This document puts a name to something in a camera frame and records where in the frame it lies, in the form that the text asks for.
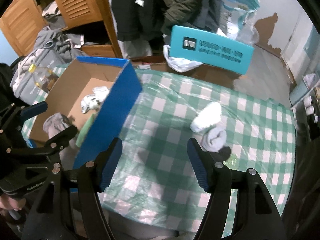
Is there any light green cloth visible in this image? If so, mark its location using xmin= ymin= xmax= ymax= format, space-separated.
xmin=75 ymin=113 xmax=96 ymax=148

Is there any grey rolled sock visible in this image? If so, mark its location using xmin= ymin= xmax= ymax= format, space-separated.
xmin=201 ymin=127 xmax=227 ymax=152

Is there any dark grey sock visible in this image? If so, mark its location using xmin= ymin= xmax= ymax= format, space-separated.
xmin=210 ymin=146 xmax=231 ymax=163

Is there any beige grey towel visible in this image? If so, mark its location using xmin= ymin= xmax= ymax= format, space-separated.
xmin=43 ymin=113 xmax=72 ymax=139

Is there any wooden louvered cabinet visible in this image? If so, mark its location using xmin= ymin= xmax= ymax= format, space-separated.
xmin=1 ymin=0 xmax=122 ymax=58

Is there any teal printed box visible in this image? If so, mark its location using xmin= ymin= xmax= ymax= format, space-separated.
xmin=170 ymin=25 xmax=254 ymax=75

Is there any blue cardboard box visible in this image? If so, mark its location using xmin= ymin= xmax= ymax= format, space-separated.
xmin=27 ymin=56 xmax=142 ymax=168

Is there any plastic bottle yellow cap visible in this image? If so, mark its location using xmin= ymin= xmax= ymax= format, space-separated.
xmin=28 ymin=64 xmax=59 ymax=93

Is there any grey tote bag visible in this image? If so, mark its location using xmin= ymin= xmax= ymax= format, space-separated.
xmin=10 ymin=48 xmax=65 ymax=105

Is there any white rolled sock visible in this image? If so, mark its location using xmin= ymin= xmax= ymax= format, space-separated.
xmin=190 ymin=102 xmax=222 ymax=133

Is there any green checkered tablecloth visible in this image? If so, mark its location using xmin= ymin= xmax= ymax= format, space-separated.
xmin=21 ymin=66 xmax=297 ymax=238

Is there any left hand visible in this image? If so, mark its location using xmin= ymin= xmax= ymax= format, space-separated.
xmin=0 ymin=194 xmax=26 ymax=211

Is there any dark hanging jacket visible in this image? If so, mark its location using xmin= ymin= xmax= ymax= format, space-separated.
xmin=111 ymin=0 xmax=221 ymax=42

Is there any white shoe rack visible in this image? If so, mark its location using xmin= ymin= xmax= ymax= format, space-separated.
xmin=289 ymin=70 xmax=319 ymax=141

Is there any white knotted plastic bag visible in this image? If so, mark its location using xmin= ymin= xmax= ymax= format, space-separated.
xmin=81 ymin=86 xmax=110 ymax=114

